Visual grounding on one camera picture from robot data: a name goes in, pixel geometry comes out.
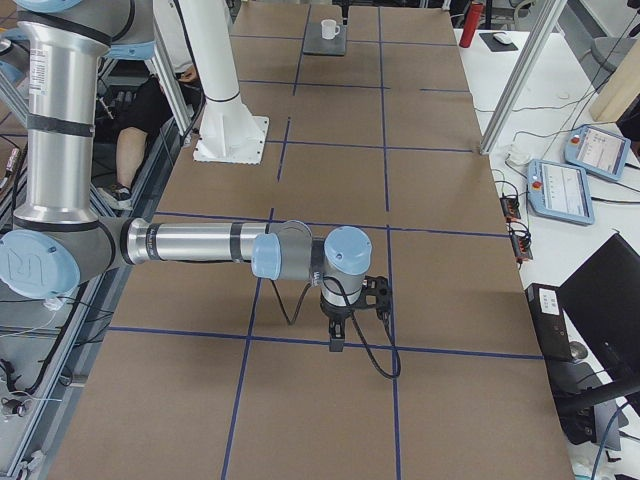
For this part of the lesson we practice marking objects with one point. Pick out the red cylindrical bottle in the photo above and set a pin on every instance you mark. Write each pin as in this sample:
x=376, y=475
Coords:
x=472, y=20

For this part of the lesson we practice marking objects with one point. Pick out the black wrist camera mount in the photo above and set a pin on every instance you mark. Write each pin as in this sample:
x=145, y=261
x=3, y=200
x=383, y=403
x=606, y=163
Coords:
x=376, y=294

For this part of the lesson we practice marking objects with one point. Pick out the far blue teach pendant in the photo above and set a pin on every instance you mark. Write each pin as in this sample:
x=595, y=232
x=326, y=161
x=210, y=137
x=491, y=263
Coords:
x=598, y=151

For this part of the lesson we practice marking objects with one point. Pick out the brown paper table cover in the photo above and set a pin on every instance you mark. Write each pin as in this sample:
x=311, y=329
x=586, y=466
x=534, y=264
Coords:
x=371, y=163

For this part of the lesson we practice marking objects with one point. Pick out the white computer mouse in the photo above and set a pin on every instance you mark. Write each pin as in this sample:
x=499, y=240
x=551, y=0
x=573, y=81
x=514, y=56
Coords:
x=502, y=38

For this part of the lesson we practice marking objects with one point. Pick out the grey office chair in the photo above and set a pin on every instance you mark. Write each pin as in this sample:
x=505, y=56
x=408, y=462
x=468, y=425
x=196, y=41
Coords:
x=609, y=52

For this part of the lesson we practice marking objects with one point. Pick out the wooden board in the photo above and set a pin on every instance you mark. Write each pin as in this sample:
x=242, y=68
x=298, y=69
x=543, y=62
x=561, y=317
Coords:
x=620, y=91

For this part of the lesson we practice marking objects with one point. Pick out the seated person white coat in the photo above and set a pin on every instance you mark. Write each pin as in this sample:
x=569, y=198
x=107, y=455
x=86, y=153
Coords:
x=150, y=109

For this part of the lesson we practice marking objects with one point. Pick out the blue teach pendant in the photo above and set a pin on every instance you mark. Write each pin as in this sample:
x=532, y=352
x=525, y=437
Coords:
x=560, y=191
x=598, y=151

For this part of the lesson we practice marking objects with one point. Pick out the orange black usb hub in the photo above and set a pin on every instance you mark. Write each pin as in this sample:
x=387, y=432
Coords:
x=521, y=249
x=510, y=208

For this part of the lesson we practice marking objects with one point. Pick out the grey closed laptop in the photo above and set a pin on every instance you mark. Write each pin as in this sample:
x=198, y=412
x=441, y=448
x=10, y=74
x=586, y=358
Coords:
x=314, y=44

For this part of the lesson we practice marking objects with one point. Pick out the black mini computer box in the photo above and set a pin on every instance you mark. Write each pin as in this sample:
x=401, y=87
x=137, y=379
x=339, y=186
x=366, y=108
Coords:
x=549, y=323

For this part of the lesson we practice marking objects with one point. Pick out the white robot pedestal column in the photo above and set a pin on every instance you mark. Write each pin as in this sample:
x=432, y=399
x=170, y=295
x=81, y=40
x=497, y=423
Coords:
x=228, y=131

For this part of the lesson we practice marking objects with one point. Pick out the aluminium frame post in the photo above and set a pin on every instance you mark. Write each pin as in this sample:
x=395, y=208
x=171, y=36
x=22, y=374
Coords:
x=533, y=47

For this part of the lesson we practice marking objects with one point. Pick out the black mouse pad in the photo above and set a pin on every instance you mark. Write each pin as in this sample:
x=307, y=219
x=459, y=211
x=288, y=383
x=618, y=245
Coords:
x=494, y=46

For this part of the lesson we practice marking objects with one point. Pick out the near blue teach pendant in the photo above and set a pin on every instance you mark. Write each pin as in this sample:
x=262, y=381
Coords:
x=560, y=191

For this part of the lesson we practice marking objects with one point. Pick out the black monitor on stand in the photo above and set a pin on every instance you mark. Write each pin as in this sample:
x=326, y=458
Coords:
x=601, y=299

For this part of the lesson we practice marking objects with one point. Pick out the white folded cloth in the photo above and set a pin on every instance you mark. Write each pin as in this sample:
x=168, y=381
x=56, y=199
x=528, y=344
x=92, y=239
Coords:
x=516, y=158

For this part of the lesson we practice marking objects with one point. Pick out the white ceramic cup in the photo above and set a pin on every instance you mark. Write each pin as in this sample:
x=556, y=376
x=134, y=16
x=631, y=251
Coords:
x=329, y=29

